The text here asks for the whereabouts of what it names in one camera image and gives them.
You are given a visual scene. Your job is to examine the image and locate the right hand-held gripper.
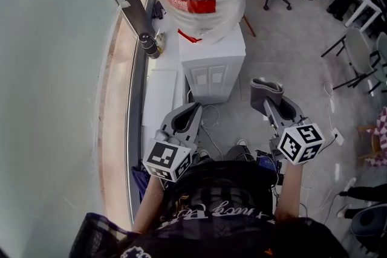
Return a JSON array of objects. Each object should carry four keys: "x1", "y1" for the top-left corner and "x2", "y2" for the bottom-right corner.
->
[{"x1": 262, "y1": 95, "x2": 326, "y2": 166}]

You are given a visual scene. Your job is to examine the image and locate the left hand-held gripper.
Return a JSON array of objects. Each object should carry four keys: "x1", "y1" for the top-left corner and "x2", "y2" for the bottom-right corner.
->
[{"x1": 141, "y1": 102, "x2": 204, "y2": 183}]

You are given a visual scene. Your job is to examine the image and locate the white water dispenser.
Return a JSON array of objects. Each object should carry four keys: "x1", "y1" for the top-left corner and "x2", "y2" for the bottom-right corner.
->
[{"x1": 178, "y1": 22, "x2": 247, "y2": 106}]

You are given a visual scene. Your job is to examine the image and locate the person's left forearm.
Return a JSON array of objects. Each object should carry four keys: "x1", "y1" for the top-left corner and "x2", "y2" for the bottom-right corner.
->
[{"x1": 131, "y1": 174, "x2": 166, "y2": 234}]

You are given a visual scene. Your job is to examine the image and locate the person's right forearm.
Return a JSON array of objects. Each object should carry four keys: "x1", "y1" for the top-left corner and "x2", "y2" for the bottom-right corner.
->
[{"x1": 273, "y1": 161, "x2": 304, "y2": 221}]

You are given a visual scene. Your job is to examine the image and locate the white flat board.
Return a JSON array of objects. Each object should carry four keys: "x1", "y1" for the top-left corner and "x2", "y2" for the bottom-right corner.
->
[{"x1": 141, "y1": 67, "x2": 178, "y2": 128}]

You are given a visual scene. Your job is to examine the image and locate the black device with blue screen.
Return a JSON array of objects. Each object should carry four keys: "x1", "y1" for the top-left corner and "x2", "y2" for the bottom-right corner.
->
[{"x1": 255, "y1": 150, "x2": 281, "y2": 175}]

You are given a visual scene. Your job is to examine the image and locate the person's black trousers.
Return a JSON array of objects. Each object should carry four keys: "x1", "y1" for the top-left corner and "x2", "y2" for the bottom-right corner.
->
[{"x1": 192, "y1": 144, "x2": 258, "y2": 164}]

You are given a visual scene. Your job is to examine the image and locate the white charger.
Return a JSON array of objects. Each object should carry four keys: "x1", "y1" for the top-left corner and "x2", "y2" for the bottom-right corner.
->
[{"x1": 330, "y1": 127, "x2": 345, "y2": 146}]

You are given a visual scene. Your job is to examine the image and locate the white windowsill ledge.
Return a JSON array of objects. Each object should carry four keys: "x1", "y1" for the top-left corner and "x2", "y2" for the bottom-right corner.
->
[{"x1": 125, "y1": 0, "x2": 189, "y2": 131}]

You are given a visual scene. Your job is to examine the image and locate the black thermos bottle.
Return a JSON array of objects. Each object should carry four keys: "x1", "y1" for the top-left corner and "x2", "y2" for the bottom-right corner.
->
[{"x1": 138, "y1": 32, "x2": 160, "y2": 60}]

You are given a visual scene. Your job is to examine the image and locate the crumpled pale plastic bag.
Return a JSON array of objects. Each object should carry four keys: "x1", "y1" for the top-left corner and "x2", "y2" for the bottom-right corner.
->
[{"x1": 154, "y1": 31, "x2": 167, "y2": 56}]

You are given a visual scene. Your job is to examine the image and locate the wooden chair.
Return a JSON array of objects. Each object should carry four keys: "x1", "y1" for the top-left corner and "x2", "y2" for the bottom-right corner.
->
[{"x1": 356, "y1": 124, "x2": 382, "y2": 160}]

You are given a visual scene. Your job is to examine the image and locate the grey chair with black legs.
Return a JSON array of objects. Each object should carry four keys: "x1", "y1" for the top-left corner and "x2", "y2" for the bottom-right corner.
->
[{"x1": 320, "y1": 26, "x2": 382, "y2": 92}]

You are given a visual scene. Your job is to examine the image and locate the purple checked cloth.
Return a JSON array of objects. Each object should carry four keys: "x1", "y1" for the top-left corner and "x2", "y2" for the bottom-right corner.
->
[{"x1": 366, "y1": 105, "x2": 387, "y2": 167}]

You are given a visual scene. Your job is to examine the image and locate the person's black shirt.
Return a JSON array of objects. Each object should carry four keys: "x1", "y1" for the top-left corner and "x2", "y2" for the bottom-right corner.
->
[{"x1": 68, "y1": 159, "x2": 349, "y2": 258}]

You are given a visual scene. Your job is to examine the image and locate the pale green chair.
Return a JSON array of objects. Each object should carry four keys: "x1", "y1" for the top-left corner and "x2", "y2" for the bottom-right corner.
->
[{"x1": 368, "y1": 32, "x2": 387, "y2": 95}]

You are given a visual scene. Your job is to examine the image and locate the dark small pouch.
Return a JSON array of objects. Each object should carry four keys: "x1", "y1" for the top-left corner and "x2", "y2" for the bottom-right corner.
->
[{"x1": 151, "y1": 1, "x2": 166, "y2": 21}]

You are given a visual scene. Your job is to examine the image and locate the white table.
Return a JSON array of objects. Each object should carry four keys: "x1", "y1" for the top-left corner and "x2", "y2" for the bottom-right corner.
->
[{"x1": 343, "y1": 0, "x2": 384, "y2": 34}]

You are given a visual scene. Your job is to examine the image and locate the pale green roller blind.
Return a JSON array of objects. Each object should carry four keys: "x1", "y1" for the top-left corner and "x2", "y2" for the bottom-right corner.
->
[{"x1": 0, "y1": 0, "x2": 122, "y2": 258}]

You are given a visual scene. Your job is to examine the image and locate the dark grey round chair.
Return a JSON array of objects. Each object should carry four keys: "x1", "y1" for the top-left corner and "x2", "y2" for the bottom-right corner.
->
[{"x1": 350, "y1": 203, "x2": 387, "y2": 255}]

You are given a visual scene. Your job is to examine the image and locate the left gripper fisheye camera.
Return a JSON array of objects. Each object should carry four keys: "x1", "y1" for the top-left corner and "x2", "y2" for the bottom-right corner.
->
[{"x1": 154, "y1": 129, "x2": 171, "y2": 142}]

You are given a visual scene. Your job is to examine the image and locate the dark blue drawstring bag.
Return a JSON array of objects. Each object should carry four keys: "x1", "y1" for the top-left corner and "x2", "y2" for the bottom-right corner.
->
[{"x1": 130, "y1": 164, "x2": 152, "y2": 204}]

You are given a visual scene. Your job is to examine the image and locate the red plastic carry handle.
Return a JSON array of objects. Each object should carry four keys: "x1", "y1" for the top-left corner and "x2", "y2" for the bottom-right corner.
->
[{"x1": 176, "y1": 27, "x2": 204, "y2": 45}]

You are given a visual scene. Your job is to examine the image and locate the dark grey window frame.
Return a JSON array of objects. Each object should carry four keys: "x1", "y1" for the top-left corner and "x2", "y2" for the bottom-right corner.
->
[{"x1": 85, "y1": 0, "x2": 158, "y2": 223}]

